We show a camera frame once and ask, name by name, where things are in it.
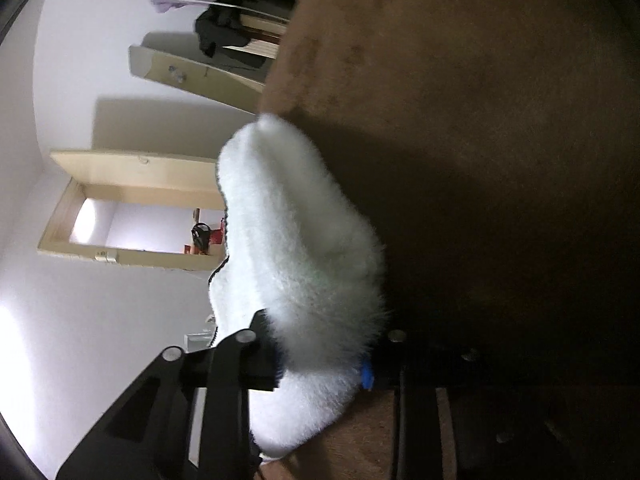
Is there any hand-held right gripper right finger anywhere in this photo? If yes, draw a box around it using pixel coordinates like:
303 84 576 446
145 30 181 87
360 330 601 480

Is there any brown blanket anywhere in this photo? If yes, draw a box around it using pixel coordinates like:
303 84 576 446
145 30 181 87
252 0 640 480

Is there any white fuzzy sweater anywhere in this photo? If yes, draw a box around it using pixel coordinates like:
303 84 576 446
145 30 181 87
206 112 393 463

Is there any black and red object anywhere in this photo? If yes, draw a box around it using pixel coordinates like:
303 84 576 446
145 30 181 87
191 222 213 252

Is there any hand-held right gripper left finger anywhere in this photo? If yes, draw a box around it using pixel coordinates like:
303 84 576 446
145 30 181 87
55 310 281 480

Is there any light wooden door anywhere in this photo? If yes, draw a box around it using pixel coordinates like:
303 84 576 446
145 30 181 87
129 45 268 115

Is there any light wooden door frame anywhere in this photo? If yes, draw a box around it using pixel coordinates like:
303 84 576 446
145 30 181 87
36 149 228 272

